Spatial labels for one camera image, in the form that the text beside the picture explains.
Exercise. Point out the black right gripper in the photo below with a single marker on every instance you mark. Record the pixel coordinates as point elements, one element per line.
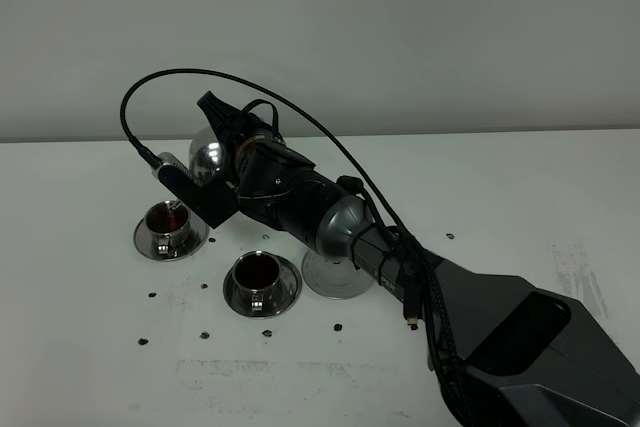
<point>253,156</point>

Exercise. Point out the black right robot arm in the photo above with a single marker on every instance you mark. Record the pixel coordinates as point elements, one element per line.
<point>504,352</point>

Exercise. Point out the far stainless steel saucer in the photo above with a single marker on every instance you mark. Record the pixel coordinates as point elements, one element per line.
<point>199,234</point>

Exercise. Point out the stainless steel saucer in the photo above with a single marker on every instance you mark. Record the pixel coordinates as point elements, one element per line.
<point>287,293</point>
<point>199,234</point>

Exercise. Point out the far stainless steel teacup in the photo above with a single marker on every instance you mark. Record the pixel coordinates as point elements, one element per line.
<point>169,225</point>

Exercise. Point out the stainless steel teacup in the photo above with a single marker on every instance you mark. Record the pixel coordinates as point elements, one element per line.
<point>169,225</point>
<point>256,276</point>

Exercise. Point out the near stainless steel teacup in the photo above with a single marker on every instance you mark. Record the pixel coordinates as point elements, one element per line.
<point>256,276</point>

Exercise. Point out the near stainless steel saucer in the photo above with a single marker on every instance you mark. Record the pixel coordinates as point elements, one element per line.
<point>287,293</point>

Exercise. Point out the stainless steel teapot coaster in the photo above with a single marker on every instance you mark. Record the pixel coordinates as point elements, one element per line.
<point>337,280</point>

